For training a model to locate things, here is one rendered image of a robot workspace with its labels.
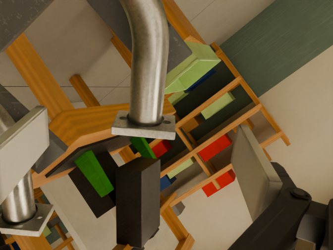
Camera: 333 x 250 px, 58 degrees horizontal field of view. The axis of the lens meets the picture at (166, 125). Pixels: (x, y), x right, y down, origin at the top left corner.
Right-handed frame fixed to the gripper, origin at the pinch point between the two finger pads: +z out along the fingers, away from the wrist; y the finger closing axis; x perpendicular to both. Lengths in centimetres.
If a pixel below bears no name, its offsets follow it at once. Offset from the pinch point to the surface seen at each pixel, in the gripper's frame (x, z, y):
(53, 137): -5.7, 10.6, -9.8
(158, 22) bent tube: 7.1, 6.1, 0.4
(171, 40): 5.2, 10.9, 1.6
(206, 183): -302, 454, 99
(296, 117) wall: -174, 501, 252
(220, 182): -299, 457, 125
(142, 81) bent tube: 2.5, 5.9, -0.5
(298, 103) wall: -149, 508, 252
